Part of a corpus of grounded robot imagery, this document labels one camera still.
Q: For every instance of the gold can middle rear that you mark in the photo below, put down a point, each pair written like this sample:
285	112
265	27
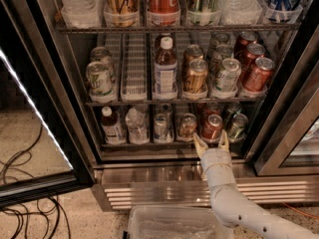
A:
192	51

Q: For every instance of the gold can top shelf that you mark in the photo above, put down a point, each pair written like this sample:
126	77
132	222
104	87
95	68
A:
121	13

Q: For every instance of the green can top shelf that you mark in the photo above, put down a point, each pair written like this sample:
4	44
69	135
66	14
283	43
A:
202	12

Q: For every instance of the gold can shelf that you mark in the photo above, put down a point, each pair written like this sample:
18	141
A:
188	125
121	13

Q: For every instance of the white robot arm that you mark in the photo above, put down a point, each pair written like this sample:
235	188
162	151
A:
233	208

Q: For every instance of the red coke can behind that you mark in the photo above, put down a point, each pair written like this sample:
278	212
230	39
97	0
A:
210	109

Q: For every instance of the stainless steel fridge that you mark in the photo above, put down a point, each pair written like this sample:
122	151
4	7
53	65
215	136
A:
168	171

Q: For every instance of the white can middle rear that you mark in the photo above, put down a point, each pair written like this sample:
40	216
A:
217	38

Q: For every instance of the red can middle rear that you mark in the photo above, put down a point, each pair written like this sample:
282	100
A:
243	39

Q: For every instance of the right fridge glass door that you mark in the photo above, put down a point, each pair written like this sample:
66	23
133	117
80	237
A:
291	150

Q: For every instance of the open fridge glass door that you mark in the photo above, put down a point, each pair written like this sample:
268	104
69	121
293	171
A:
43	147

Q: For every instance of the green 7up can front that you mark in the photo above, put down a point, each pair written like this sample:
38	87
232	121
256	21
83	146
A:
99	79

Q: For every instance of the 7up can rear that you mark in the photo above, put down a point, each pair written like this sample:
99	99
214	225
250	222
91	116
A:
102	54

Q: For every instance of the red coke can bottom shelf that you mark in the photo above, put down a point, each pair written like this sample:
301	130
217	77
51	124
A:
212	127

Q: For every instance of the blue cans top right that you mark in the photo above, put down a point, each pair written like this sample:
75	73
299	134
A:
281	11

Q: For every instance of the red can middle front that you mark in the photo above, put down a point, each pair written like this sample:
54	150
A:
259	74

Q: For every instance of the silver can bottom front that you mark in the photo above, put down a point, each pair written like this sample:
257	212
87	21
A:
161	127

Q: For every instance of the white can middle front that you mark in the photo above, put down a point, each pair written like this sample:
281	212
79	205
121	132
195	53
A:
227	75

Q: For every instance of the silver can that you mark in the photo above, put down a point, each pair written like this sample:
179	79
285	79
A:
161	127
166	109

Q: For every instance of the water bottle top right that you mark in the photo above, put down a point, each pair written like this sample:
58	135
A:
239	12

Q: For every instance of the clear plastic bin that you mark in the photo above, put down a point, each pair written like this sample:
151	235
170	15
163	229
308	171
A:
175	222

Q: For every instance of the water bottle top left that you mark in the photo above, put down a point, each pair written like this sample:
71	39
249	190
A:
82	14

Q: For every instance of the green can bottom rear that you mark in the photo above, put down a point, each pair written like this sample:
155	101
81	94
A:
230	110

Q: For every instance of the green can bottom front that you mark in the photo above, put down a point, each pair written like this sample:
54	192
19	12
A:
236	126

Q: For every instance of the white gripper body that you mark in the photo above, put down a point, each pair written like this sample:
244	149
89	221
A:
215	157

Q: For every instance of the silver can bottom rear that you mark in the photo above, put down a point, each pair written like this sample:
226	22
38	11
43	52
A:
166	109

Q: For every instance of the clear water bottle bottom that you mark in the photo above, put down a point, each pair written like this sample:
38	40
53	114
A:
138	131

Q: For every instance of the red coke can top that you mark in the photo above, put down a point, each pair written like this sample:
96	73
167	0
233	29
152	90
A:
163	12

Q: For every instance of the gold can middle front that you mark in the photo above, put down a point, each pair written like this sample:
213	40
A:
195	76

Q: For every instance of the gold can bottom shelf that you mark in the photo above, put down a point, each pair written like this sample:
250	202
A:
188	125

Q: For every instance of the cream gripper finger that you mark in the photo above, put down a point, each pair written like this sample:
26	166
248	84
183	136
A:
223	142
200	146

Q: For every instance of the empty white shelf glider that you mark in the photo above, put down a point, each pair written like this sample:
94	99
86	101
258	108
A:
134	81

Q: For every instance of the brown tea bottle bottom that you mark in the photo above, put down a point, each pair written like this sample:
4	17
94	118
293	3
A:
112	126

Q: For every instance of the white can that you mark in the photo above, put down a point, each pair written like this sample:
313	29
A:
220	53
217	38
227	75

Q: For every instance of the brown tea bottle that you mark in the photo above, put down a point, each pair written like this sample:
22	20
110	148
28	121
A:
112	126
165	67

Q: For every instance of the brown tea bottle middle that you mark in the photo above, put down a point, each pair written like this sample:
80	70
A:
165	67

